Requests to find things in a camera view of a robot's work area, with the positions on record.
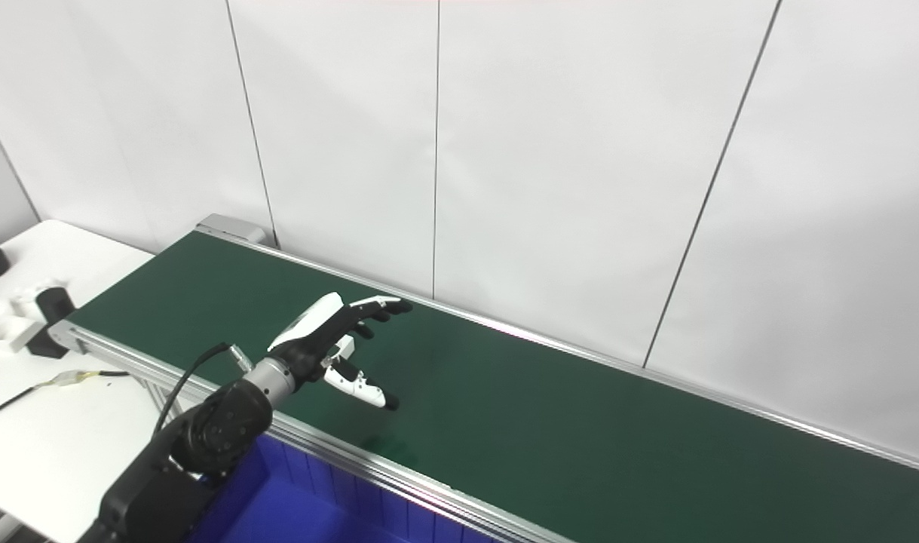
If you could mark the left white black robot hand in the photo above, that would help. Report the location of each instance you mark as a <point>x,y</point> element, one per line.
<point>316,332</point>

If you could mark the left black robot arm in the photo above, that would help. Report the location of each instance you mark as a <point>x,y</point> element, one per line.
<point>210,430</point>

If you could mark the blue plastic bin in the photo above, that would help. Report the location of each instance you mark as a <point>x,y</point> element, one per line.
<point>293,513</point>

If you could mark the green conveyor belt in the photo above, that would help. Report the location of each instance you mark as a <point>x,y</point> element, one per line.
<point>127,358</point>
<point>542,422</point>

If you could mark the black cylinder part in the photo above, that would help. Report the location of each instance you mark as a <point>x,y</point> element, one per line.
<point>52,313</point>

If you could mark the white table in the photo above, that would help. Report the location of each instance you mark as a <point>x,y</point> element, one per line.
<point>59,452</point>

